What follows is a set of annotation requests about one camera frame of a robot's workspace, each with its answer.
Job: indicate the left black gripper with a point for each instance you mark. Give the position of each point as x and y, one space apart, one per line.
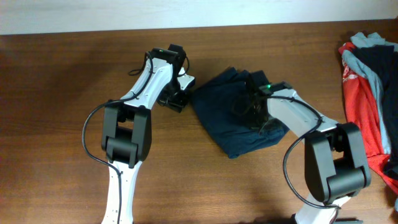
178 103

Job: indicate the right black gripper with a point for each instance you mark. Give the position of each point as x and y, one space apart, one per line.
251 119

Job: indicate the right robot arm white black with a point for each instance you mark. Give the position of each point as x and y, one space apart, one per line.
336 166

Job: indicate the black garment in pile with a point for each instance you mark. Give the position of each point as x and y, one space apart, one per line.
382 60

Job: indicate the red garment with white print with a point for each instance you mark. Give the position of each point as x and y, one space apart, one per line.
361 109

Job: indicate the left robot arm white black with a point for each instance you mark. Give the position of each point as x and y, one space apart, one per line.
127 128

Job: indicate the navy blue shorts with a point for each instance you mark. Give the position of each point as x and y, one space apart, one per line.
224 108

